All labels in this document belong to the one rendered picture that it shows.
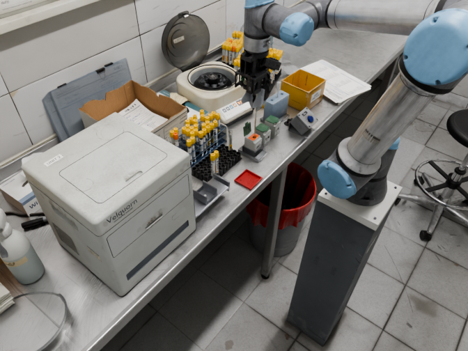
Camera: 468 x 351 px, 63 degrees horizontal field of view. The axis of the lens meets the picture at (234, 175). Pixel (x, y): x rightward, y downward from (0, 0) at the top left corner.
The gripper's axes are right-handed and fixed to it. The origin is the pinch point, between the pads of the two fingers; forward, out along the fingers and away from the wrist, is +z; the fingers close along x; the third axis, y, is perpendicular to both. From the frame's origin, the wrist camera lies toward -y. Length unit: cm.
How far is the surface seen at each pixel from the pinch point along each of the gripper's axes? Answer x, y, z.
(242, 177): 4.5, 12.2, 20.4
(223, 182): 3.6, 21.3, 16.1
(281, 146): 5.4, -9.9, 20.6
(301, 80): -8.5, -46.7, 15.2
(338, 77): 0, -66, 19
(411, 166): 37, -143, 108
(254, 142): 1.2, 1.5, 13.6
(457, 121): 51, -106, 43
